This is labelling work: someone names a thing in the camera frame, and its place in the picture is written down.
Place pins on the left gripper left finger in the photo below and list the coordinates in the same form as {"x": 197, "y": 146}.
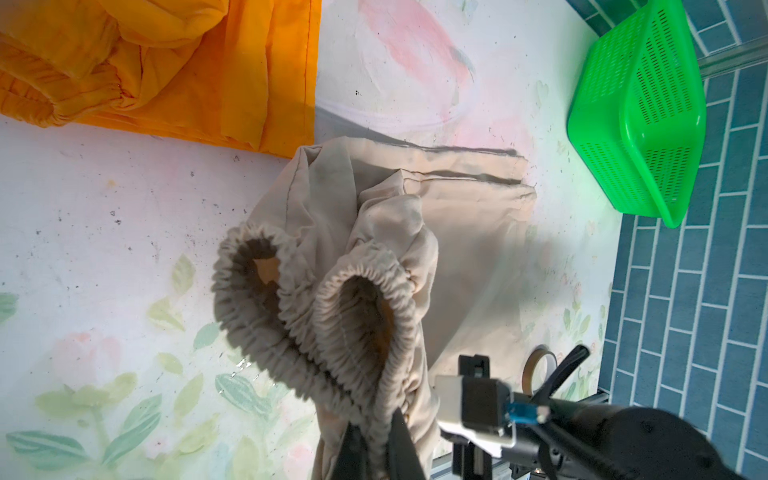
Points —
{"x": 352, "y": 460}

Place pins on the green plastic basket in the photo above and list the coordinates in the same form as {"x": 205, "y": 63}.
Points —
{"x": 638, "y": 116}

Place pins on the beige shorts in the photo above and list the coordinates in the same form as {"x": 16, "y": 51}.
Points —
{"x": 356, "y": 269}

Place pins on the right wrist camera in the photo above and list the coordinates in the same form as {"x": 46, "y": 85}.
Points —
{"x": 476, "y": 410}

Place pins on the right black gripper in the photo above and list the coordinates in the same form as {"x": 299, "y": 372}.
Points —
{"x": 584, "y": 440}

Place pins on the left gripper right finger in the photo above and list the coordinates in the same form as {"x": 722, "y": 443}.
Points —
{"x": 402, "y": 461}

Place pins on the orange shorts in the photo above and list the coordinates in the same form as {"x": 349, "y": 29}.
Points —
{"x": 238, "y": 74}

